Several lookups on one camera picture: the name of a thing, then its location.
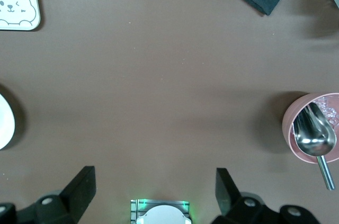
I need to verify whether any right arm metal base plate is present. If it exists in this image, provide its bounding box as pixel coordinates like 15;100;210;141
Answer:
130;199;192;224

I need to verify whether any pink bowl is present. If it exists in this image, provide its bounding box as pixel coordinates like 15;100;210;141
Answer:
281;92;339;165

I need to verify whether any white round plate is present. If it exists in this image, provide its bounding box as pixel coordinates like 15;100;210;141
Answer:
0;93;16;151

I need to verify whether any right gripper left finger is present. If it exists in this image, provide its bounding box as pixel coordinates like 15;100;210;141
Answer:
59;166;96;224

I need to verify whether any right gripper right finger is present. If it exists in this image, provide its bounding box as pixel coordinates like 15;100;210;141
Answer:
216;168;241;216

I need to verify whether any cream bear print tray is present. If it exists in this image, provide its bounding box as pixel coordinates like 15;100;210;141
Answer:
0;0;42;31

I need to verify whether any clear crushed ice pile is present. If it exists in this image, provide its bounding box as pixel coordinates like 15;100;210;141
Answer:
316;96;339;131

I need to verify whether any metal scoop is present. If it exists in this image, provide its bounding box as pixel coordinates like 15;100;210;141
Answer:
292;102;337;191

